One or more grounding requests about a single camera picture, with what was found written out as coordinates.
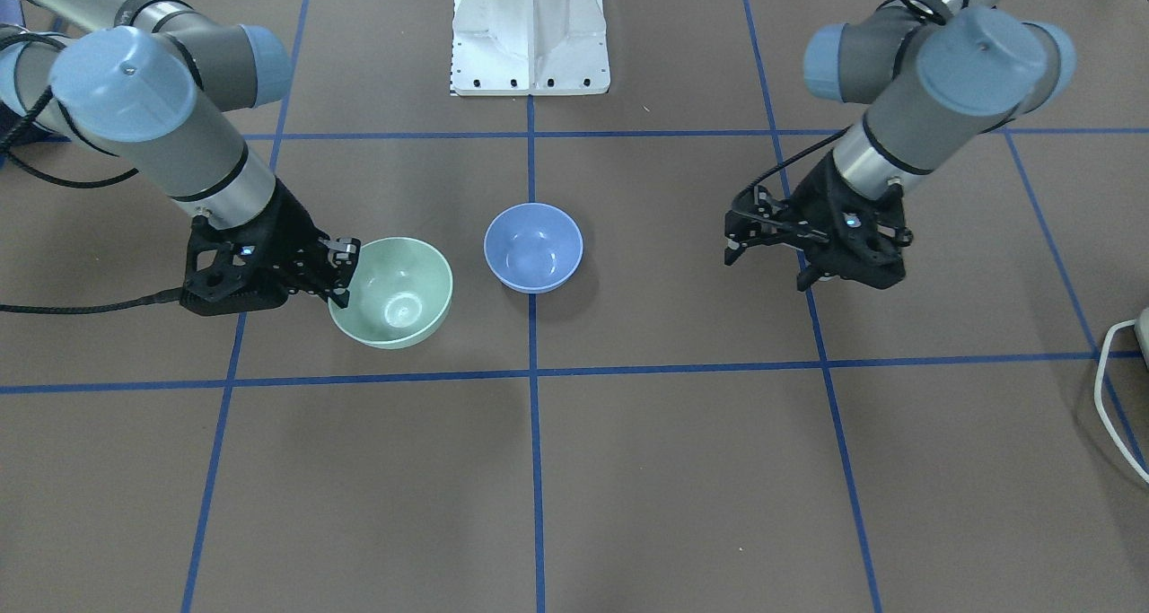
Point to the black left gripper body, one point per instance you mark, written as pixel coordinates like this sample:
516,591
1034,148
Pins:
815,196

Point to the brown paper table mat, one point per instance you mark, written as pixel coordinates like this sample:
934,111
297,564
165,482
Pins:
660,434

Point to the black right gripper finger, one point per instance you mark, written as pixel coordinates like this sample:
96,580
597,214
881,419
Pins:
335,293
343,254

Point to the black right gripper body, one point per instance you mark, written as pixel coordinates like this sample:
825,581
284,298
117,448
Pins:
289,232

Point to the white camera mast base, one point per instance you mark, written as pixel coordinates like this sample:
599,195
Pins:
508,48

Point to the blue bowl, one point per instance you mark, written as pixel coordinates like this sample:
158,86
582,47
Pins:
533,247

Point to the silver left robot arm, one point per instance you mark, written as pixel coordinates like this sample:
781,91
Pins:
931,75

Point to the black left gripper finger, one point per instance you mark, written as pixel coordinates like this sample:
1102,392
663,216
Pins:
756,218
810,274

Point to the green bowl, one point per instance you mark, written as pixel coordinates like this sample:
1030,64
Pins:
399,294

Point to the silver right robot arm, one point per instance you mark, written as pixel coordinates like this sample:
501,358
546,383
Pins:
151,82

